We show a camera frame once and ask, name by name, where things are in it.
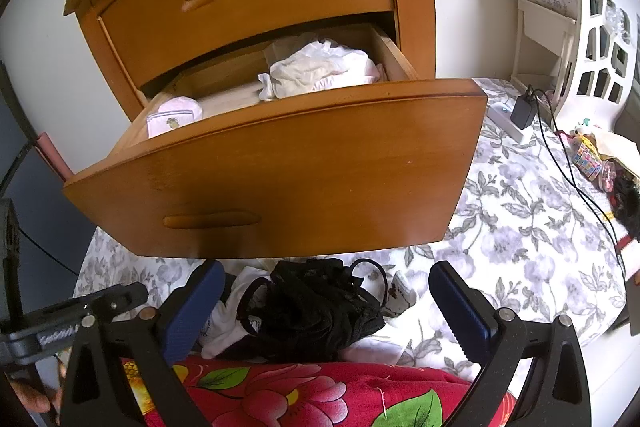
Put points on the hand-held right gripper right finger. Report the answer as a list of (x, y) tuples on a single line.
[(457, 307)]

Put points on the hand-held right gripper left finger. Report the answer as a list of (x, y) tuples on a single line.
[(197, 307)]

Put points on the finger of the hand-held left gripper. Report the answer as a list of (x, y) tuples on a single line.
[(120, 297)]

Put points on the small white patterned sock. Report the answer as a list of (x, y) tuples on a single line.
[(402, 297)]

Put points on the black lace garment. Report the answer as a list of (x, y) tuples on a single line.
[(310, 307)]

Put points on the wooden drawer holding clothes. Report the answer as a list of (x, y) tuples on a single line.
[(300, 172)]

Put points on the pink pineapple sock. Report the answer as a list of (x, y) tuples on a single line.
[(172, 117)]

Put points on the pink garment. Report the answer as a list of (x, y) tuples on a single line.
[(376, 71)]

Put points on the cream garment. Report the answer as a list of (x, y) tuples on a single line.
[(300, 74)]

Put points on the thin white garment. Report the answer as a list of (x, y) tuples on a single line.
[(345, 57)]

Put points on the person's left hand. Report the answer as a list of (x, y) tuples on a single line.
[(30, 399)]

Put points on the grey floral bed sheet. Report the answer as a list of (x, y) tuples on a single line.
[(525, 257)]

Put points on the dark grey refrigerator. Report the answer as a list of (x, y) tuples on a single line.
[(40, 207)]

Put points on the red floral blanket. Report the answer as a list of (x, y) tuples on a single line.
[(300, 397)]

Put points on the pink board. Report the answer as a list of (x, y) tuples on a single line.
[(50, 152)]

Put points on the white mat red trim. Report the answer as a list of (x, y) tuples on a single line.
[(630, 244)]

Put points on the white power strip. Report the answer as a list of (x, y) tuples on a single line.
[(500, 117)]

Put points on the colourful trinket pile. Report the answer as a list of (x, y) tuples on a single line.
[(587, 159)]

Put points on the black fuzzy item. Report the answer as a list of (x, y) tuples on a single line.
[(627, 207)]

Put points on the black charger adapter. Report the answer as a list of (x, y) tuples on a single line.
[(524, 112)]

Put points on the white lattice shelf rack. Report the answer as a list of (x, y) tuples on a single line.
[(587, 104)]

